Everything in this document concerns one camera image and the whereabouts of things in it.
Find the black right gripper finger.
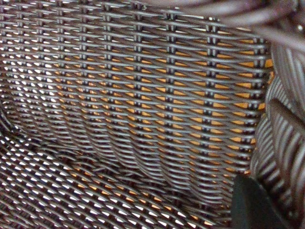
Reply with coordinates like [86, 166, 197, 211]
[231, 175, 291, 229]

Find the dark brown wicker basket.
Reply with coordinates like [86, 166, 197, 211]
[0, 0, 305, 229]

